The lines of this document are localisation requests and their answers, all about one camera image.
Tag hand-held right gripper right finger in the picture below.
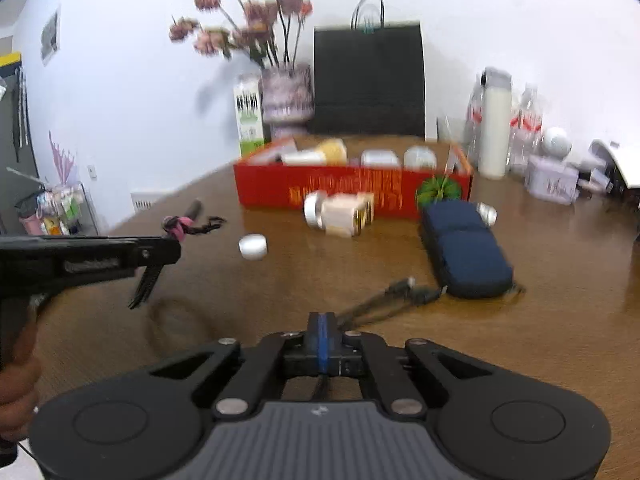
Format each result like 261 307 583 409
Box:
322 312 493 418

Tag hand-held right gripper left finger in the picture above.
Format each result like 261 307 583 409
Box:
147 312 325 420

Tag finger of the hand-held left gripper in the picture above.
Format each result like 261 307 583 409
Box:
136 236 182 274
128 263 164 311

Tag pink black strap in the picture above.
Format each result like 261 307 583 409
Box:
162 214 227 241

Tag white round jar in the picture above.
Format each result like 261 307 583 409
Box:
238 233 269 261

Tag beige gold box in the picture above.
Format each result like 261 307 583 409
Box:
320 192 376 239

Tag white lidded bottle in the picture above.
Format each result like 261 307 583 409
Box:
303 191 328 230

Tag red cardboard box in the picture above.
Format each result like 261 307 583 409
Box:
233 136 474 221

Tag navy zip case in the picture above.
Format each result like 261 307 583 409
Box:
419 201 516 300

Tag yellow plush toy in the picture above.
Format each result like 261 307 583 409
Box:
281 139 349 166

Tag wooden desktop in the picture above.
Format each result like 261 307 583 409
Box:
30 135 640 480

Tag person's left hand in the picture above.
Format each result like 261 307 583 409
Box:
0 354 42 444

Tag pink branch decoration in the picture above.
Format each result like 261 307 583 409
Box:
48 130 79 186

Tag white green milk carton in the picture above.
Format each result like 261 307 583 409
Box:
233 74 265 159

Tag purple mottled vase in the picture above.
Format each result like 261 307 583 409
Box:
260 62 316 138

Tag clear glass cup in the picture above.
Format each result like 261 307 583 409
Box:
436 116 469 144

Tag clear water bottle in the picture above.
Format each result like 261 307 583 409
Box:
520 85 544 176
510 105 524 174
467 77 485 161

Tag black paper bag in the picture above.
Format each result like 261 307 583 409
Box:
309 0 427 140

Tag white thermos bottle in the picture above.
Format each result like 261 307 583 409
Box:
477 66 514 180

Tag pale patterned tin box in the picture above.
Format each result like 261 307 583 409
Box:
524 154 581 206

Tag dried pink flowers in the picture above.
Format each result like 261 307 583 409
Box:
168 0 315 69

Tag white round speaker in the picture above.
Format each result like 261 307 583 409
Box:
542 127 573 159

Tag white open booklet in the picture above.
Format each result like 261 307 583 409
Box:
589 139 640 187

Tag wire rack with items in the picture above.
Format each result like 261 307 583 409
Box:
15 180 101 237

